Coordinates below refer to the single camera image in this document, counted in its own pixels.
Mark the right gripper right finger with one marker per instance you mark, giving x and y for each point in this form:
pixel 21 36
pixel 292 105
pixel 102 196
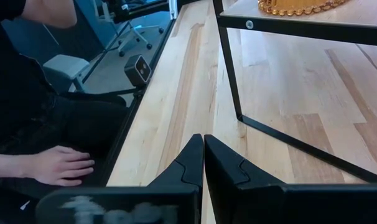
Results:
pixel 232 186

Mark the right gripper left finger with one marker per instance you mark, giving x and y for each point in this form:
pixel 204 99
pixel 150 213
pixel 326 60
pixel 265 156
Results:
pixel 188 168

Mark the amber ribbed glass candle holder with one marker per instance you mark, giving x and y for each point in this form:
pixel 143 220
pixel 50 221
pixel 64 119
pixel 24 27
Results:
pixel 300 4

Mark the person's forearm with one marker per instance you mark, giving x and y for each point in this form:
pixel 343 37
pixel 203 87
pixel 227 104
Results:
pixel 51 12
pixel 8 165

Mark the person's hand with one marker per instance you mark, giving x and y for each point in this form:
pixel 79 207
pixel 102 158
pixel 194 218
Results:
pixel 58 165

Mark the white office chair base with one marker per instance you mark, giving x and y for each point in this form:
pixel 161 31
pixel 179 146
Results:
pixel 138 32

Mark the grey padded chair seat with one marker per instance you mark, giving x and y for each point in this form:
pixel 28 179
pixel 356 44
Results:
pixel 65 67

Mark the wooden shelf black metal legs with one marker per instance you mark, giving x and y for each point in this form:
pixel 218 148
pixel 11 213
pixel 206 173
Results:
pixel 300 29

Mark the person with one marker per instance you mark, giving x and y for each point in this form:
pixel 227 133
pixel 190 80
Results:
pixel 14 93

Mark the black table-level camera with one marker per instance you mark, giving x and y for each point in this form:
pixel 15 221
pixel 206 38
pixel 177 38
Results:
pixel 135 71

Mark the white corner bracket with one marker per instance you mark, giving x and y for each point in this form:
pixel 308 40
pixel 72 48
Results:
pixel 173 7

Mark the black background table frame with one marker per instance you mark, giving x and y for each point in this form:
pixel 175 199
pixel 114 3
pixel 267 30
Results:
pixel 138 12

